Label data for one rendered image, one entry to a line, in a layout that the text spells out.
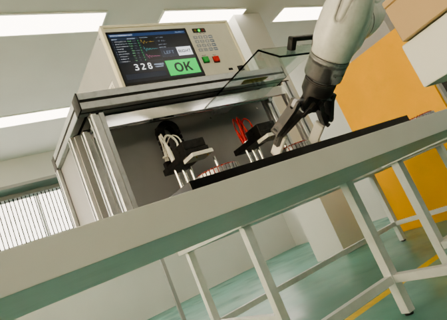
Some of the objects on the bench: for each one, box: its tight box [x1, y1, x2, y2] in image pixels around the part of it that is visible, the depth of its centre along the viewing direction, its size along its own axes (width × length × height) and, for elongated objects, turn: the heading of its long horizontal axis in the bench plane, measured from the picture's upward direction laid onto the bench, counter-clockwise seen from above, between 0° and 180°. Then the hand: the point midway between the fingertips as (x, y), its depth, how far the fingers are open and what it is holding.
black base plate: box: [170, 115, 410, 198], centre depth 102 cm, size 47×64×2 cm
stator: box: [272, 140, 311, 156], centre depth 109 cm, size 11×11×4 cm
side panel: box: [56, 137, 102, 228], centre depth 118 cm, size 28×3×32 cm, turn 150°
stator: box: [195, 161, 240, 180], centre depth 95 cm, size 11×11×4 cm
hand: (295, 146), depth 107 cm, fingers open, 13 cm apart
